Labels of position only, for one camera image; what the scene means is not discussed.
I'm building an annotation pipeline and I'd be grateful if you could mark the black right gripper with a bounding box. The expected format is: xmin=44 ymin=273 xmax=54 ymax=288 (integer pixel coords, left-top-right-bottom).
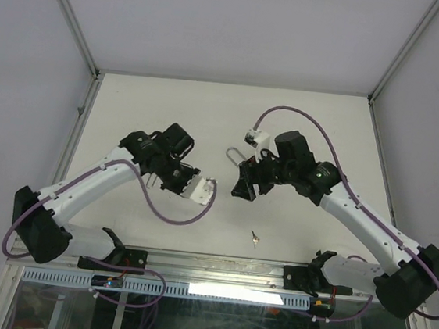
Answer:
xmin=231 ymin=145 xmax=298 ymax=206

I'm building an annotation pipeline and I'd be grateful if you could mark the medium brass padlock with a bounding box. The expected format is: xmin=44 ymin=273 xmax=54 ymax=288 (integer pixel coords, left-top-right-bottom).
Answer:
xmin=225 ymin=146 xmax=248 ymax=167

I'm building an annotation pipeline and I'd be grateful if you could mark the small brass padlock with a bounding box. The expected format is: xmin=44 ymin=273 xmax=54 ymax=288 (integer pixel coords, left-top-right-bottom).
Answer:
xmin=146 ymin=174 xmax=158 ymax=189

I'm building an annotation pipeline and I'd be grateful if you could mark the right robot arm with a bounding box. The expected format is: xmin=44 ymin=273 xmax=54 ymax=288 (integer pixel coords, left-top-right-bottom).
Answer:
xmin=231 ymin=129 xmax=439 ymax=319

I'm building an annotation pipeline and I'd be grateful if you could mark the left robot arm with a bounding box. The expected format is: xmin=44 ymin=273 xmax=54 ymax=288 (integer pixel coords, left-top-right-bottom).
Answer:
xmin=12 ymin=123 xmax=214 ymax=270

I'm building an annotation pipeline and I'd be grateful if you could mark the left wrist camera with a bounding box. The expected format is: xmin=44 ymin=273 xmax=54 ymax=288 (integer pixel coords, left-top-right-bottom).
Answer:
xmin=180 ymin=175 xmax=216 ymax=206

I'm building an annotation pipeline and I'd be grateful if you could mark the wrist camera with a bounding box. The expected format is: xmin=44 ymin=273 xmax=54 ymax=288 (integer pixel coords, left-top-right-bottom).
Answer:
xmin=244 ymin=129 xmax=271 ymax=163
xmin=180 ymin=175 xmax=216 ymax=206

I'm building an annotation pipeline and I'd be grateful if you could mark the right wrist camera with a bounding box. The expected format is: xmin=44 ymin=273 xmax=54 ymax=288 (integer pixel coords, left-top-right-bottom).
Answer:
xmin=244 ymin=129 xmax=271 ymax=163

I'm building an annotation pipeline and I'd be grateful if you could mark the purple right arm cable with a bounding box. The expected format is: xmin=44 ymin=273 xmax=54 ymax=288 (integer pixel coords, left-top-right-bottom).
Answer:
xmin=234 ymin=103 xmax=439 ymax=329

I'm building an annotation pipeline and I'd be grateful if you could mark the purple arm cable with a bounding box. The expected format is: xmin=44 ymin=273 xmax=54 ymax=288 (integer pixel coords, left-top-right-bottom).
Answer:
xmin=0 ymin=147 xmax=222 ymax=321
xmin=234 ymin=103 xmax=439 ymax=329

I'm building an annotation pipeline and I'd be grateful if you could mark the aluminium front rail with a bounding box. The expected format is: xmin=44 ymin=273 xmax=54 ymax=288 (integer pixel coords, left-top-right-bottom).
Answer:
xmin=4 ymin=231 xmax=386 ymax=304

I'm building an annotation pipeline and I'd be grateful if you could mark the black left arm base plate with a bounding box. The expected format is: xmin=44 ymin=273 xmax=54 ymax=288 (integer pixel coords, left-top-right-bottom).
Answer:
xmin=77 ymin=246 xmax=148 ymax=275

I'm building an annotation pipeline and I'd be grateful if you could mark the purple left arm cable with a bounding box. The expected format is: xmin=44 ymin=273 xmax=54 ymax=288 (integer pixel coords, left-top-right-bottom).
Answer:
xmin=0 ymin=147 xmax=222 ymax=321

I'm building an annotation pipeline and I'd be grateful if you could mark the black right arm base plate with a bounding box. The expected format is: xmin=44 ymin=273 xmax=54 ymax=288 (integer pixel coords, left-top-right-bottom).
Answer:
xmin=283 ymin=265 xmax=353 ymax=296

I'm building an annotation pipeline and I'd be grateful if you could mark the grey slotted cable duct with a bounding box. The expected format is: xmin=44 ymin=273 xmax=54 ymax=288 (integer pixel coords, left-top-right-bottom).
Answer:
xmin=21 ymin=267 xmax=310 ymax=312

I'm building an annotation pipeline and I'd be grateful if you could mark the left aluminium frame post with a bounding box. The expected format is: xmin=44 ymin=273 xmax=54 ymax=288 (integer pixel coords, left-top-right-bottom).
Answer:
xmin=56 ymin=0 xmax=100 ymax=78

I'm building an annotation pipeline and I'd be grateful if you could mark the aluminium frame post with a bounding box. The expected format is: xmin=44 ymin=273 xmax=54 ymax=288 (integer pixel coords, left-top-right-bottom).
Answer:
xmin=367 ymin=0 xmax=439 ymax=104
xmin=56 ymin=0 xmax=100 ymax=78

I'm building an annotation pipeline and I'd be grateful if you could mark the right aluminium frame post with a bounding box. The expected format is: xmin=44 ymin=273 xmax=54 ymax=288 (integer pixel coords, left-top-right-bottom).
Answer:
xmin=367 ymin=0 xmax=439 ymax=104

